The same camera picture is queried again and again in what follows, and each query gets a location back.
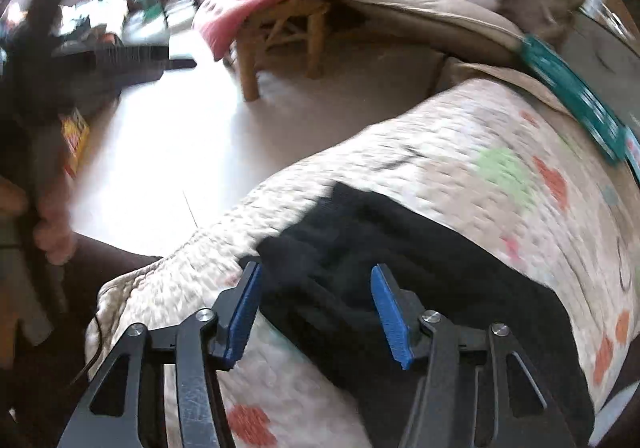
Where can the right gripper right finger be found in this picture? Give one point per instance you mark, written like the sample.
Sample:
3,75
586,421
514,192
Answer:
444,412

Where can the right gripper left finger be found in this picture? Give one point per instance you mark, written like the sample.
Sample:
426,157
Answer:
124,404

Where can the black pants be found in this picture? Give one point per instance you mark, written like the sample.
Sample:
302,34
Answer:
316,292

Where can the person left hand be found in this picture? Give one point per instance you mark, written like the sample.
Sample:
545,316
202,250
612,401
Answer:
52,234

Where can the red yellow box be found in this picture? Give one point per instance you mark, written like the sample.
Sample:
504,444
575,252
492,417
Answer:
75,131

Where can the pink cushion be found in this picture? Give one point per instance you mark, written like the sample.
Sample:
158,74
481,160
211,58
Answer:
218,21

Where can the wooden rattan chair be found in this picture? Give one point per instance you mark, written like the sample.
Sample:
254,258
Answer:
287,22

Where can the heart patterned quilt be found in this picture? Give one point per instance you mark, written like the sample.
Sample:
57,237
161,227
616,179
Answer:
495,158

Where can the light blue shapes box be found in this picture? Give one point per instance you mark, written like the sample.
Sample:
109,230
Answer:
633,153

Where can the green long box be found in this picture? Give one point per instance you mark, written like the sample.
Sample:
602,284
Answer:
600,122

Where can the beige folded mattress pad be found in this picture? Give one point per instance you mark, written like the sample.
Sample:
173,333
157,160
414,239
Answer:
453,27

